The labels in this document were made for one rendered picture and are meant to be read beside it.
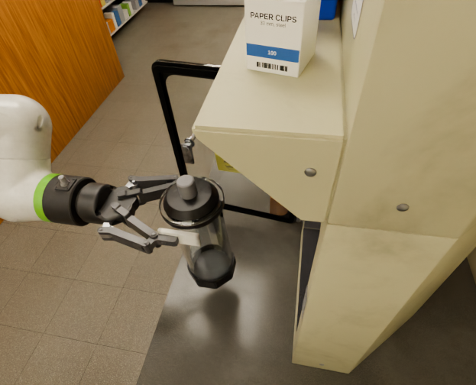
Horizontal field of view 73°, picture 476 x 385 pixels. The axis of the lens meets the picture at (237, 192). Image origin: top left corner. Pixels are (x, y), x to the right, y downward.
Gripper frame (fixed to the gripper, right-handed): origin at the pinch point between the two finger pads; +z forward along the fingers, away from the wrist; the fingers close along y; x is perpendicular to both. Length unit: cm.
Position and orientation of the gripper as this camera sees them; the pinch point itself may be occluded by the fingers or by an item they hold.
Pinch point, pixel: (193, 215)
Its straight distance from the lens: 56.5
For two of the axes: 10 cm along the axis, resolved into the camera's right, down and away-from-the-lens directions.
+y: 1.9, -7.4, 6.5
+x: 0.5, 6.7, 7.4
